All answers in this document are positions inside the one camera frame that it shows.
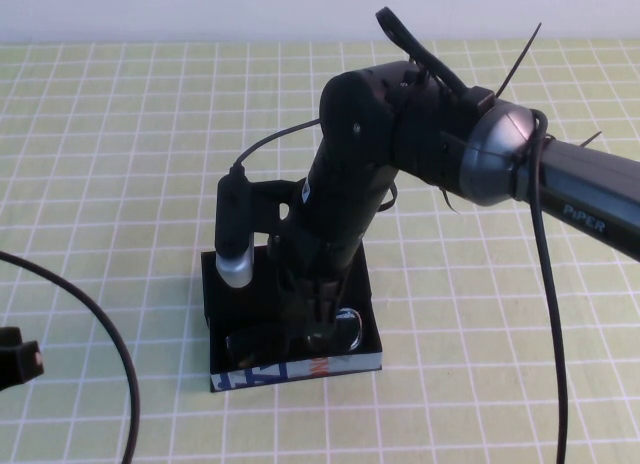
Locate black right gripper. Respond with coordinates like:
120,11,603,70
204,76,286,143
267,203,367,346

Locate black framed glasses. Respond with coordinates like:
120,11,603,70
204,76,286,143
224,307,365,361

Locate black glasses case box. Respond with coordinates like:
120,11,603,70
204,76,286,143
200,243,385,396

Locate green white-grid tablecloth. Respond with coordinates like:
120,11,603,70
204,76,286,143
0,39,640,464

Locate thick black left camera cable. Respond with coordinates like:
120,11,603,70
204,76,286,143
0,250,141,464

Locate right wrist camera silver tip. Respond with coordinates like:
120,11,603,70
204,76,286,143
214,167,255,289

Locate black right camera mount bracket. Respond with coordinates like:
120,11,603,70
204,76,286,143
248,178,312,236

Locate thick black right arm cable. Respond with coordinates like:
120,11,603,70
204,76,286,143
527,107,570,464

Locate black looped cable with connector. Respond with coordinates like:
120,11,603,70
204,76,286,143
375,6,497,111

